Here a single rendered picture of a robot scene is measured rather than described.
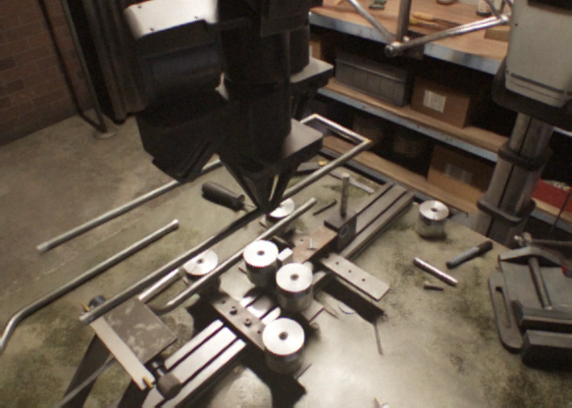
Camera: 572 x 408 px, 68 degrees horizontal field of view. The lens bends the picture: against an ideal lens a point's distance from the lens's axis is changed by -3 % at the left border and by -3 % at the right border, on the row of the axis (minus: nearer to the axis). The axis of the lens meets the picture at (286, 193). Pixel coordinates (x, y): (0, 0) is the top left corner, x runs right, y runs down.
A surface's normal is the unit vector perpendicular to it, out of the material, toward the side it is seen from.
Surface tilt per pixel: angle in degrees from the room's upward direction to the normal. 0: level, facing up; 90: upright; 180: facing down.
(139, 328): 0
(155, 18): 18
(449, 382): 0
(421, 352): 0
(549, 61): 90
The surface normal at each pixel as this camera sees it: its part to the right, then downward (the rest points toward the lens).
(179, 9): 0.04, -0.55
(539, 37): -0.77, 0.42
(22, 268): -0.04, -0.77
